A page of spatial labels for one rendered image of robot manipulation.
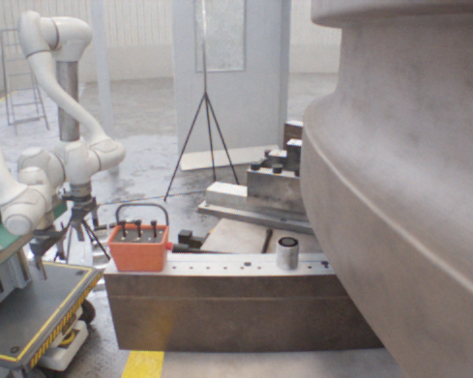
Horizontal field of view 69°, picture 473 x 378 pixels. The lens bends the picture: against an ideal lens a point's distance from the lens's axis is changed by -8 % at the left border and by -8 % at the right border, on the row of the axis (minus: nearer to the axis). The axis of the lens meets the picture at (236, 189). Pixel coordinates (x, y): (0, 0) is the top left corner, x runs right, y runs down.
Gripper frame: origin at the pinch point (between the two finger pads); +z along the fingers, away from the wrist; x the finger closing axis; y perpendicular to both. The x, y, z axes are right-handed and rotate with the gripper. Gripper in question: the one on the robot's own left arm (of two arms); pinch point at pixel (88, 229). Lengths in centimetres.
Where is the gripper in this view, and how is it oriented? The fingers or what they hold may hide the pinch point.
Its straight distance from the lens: 171.2
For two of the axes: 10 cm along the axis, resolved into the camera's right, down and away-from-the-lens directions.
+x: 1.5, -3.8, 9.1
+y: 9.9, 0.6, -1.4
